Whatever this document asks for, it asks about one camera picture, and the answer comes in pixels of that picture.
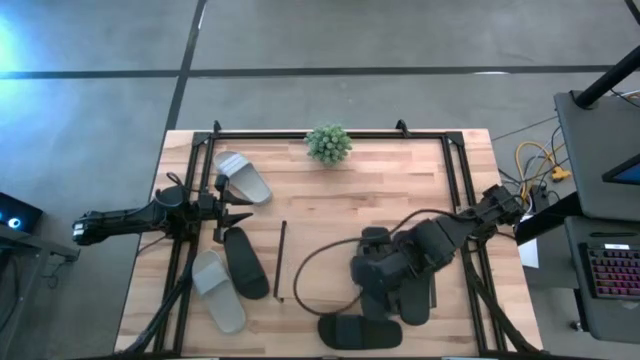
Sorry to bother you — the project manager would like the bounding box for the thin black floor cable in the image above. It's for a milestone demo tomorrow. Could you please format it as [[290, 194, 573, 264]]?
[[492, 116, 559, 142]]

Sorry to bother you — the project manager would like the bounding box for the white paper sheet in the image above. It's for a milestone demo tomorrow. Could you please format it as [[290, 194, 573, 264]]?
[[517, 214, 540, 270]]

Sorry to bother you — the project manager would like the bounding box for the grey rubber slide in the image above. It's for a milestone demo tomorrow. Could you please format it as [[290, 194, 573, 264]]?
[[191, 249, 247, 335], [212, 150, 274, 206]]

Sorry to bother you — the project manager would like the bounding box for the grey side table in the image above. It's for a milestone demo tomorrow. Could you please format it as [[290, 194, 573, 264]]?
[[0, 224, 81, 360]]

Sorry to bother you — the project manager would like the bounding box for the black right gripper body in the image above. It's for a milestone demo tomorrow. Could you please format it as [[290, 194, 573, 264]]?
[[349, 248, 417, 302]]

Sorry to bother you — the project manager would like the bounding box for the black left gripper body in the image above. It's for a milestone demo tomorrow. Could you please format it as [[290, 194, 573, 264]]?
[[197, 173, 231, 245]]

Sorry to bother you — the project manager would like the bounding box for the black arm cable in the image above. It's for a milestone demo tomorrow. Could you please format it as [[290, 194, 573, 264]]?
[[164, 171, 201, 194], [292, 208, 481, 317]]

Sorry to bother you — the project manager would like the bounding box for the black aluminium table frame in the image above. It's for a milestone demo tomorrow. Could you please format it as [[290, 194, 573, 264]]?
[[119, 118, 544, 359]]

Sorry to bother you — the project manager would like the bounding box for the black diagonal beam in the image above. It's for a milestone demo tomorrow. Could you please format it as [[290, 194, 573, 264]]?
[[514, 192, 584, 246]]

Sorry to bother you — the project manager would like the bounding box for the black pole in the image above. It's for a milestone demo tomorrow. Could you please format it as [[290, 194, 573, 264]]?
[[572, 44, 640, 109]]

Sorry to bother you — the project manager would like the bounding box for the black rubber slide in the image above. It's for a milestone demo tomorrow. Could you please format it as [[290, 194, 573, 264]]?
[[398, 273, 433, 327], [222, 226, 271, 301], [316, 313, 404, 351], [359, 225, 394, 320]]

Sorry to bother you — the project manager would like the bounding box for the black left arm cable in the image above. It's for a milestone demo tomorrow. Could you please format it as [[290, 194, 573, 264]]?
[[164, 171, 201, 194]]

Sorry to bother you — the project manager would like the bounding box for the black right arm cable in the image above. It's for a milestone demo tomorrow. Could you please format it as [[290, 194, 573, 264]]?
[[292, 208, 481, 317]]

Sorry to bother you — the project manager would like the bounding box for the grey desk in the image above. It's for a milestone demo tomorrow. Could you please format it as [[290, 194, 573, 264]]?
[[552, 89, 640, 346]]

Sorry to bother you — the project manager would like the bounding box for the black monitor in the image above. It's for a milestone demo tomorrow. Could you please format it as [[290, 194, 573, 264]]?
[[601, 152, 640, 187]]

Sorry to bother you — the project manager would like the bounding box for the green plant in white pot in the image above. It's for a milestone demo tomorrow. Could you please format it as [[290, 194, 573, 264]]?
[[303, 123, 353, 167]]

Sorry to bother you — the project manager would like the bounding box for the yellow cable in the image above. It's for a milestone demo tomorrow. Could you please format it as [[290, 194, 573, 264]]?
[[514, 140, 572, 202]]

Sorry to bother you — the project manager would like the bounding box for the backlit black keyboard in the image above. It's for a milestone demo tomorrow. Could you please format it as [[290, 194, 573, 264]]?
[[578, 242, 640, 301]]

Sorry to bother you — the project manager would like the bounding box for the black device with blue light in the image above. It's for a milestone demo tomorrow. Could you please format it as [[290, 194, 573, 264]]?
[[0, 192, 44, 235]]

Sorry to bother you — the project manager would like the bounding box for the wooden shelf with black legs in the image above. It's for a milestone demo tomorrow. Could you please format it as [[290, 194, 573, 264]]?
[[272, 219, 438, 310]]

